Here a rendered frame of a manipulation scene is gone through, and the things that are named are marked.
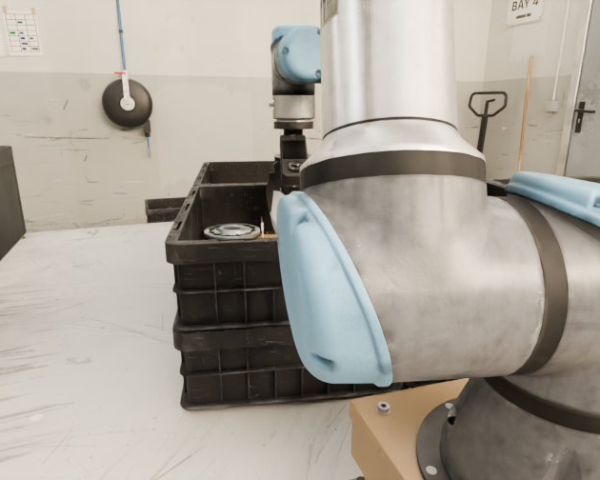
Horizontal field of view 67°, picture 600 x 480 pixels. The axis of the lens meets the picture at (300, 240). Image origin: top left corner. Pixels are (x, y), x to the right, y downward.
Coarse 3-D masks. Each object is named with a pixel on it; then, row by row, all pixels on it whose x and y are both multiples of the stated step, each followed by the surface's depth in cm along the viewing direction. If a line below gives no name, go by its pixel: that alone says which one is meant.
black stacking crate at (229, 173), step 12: (216, 168) 125; (228, 168) 126; (240, 168) 126; (252, 168) 127; (264, 168) 127; (204, 180) 102; (216, 180) 126; (228, 180) 127; (240, 180) 127; (252, 180) 128; (264, 180) 128
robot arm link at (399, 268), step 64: (320, 0) 30; (384, 0) 26; (448, 0) 27; (384, 64) 25; (448, 64) 27; (384, 128) 25; (448, 128) 26; (320, 192) 26; (384, 192) 24; (448, 192) 24; (320, 256) 23; (384, 256) 23; (448, 256) 23; (512, 256) 24; (320, 320) 23; (384, 320) 23; (448, 320) 23; (512, 320) 24; (384, 384) 26
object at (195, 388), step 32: (192, 352) 55; (224, 352) 56; (256, 352) 57; (288, 352) 57; (192, 384) 57; (224, 384) 57; (256, 384) 58; (288, 384) 58; (320, 384) 59; (352, 384) 60
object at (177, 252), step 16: (192, 192) 81; (176, 224) 59; (176, 240) 52; (192, 240) 52; (208, 240) 52; (224, 240) 52; (240, 240) 52; (256, 240) 52; (272, 240) 52; (176, 256) 51; (192, 256) 51; (208, 256) 51; (224, 256) 51; (240, 256) 52; (256, 256) 52; (272, 256) 52
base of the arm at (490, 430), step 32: (480, 384) 34; (512, 384) 30; (448, 416) 38; (480, 416) 33; (512, 416) 30; (544, 416) 29; (576, 416) 28; (448, 448) 35; (480, 448) 32; (512, 448) 30; (544, 448) 29; (576, 448) 28
